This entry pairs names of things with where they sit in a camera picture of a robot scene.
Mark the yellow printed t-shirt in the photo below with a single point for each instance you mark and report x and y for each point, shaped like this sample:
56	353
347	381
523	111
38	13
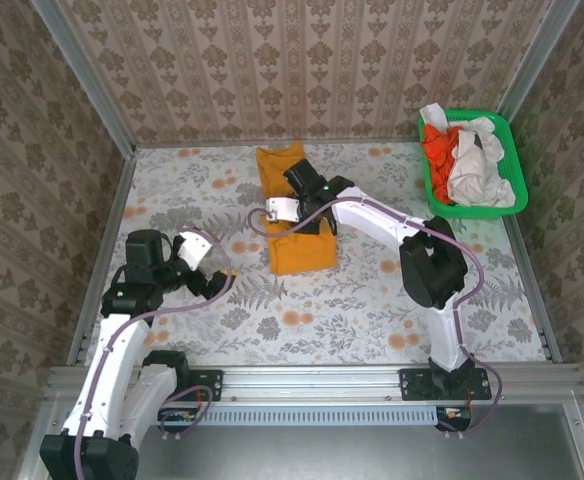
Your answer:
297	255

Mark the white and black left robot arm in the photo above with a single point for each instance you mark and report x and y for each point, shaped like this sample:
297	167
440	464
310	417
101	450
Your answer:
112	380

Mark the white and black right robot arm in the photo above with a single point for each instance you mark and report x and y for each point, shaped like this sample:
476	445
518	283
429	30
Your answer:
372	215

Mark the floral patterned table cover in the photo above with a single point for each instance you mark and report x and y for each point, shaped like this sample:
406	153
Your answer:
322	310

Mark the orange crumpled garment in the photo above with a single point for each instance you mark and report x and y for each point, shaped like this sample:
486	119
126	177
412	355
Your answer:
437	155

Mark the white crumpled cloth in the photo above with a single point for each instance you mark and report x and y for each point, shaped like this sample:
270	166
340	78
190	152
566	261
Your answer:
432	116

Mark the white t-shirt with dark print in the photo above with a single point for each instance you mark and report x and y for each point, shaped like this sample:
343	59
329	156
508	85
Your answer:
472	170

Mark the green plastic basket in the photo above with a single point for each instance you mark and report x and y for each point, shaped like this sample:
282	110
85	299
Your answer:
518	165

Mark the aluminium frame rail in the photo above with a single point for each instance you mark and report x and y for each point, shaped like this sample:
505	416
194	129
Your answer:
312	382

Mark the grey metal base plate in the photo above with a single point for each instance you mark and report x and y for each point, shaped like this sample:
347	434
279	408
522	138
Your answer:
322	455

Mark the aluminium frame post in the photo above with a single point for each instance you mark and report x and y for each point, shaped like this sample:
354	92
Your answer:
537	55
84	75

